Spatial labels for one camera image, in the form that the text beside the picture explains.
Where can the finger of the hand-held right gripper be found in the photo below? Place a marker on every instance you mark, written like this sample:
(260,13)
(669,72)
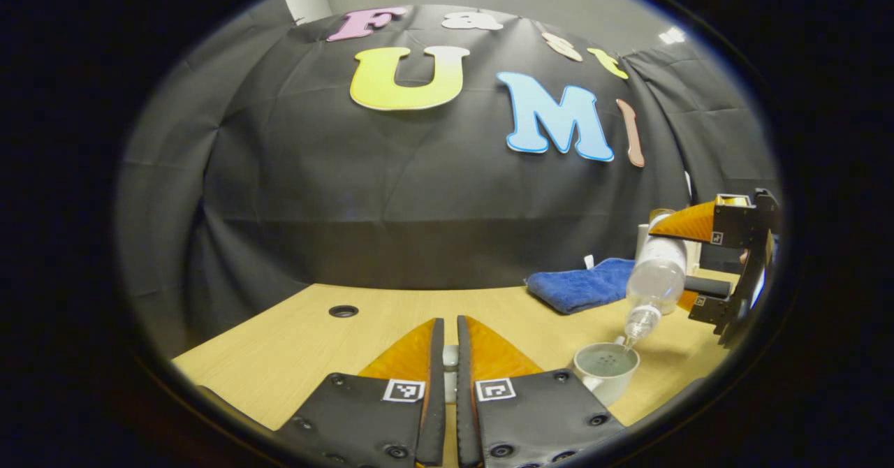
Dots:
(730,223)
(709,288)

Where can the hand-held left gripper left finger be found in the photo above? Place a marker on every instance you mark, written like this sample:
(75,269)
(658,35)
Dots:
(436,398)

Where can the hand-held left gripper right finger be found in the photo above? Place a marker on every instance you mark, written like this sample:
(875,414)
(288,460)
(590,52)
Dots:
(464,398)

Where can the clear plastic water bottle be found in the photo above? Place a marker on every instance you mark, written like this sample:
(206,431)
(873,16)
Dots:
(655,279)

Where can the white toaster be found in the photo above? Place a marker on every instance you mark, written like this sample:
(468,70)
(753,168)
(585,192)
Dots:
(641,241)

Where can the blue folded towel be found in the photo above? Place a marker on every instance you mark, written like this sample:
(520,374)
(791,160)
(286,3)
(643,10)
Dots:
(583,288)

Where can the small ceiling light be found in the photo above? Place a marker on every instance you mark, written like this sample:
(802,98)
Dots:
(672,35)

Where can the black backdrop cloth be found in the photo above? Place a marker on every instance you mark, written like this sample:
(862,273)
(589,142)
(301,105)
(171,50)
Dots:
(391,195)

